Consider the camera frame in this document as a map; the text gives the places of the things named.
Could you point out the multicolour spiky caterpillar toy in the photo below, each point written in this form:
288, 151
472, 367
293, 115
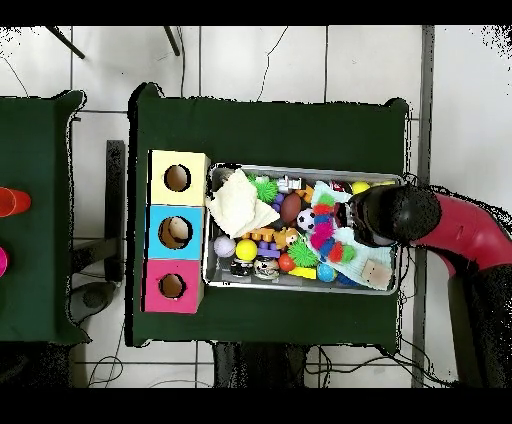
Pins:
322, 234

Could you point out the cream yellow waffle cloth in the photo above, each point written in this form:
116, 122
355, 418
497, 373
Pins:
238, 204

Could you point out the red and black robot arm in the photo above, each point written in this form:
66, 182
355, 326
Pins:
468, 232

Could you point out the wooden box with three holes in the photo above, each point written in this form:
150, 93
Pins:
192, 192

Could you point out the black and white soccer ball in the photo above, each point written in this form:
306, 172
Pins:
306, 219

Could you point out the mint green waffle cloth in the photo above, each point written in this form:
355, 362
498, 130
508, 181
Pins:
360, 256

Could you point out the brown toy football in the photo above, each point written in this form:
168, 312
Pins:
290, 208

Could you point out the green spiky ball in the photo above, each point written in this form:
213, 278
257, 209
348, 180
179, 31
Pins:
302, 252

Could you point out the small brown teddy bear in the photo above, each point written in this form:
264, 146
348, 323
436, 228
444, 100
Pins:
286, 238

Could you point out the plain wooden cube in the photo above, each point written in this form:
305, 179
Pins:
376, 274

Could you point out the yellow smooth ball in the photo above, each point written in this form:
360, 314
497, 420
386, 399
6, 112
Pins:
246, 249

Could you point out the dark green tablecloth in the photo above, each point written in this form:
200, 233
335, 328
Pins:
260, 132

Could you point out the pale lavender ball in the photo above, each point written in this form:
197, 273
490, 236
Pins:
224, 245

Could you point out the black tripod leg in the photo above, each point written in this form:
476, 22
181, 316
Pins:
172, 40
66, 42

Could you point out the grey round stand base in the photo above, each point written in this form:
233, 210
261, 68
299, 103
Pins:
94, 300

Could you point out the dark green side table cloth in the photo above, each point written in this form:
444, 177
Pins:
36, 160

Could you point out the orange plastic cup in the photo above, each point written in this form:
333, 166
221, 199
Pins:
14, 202

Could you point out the pink plastic cup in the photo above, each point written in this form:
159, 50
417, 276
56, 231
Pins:
3, 262

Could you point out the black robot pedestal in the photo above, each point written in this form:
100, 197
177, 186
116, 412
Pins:
260, 364

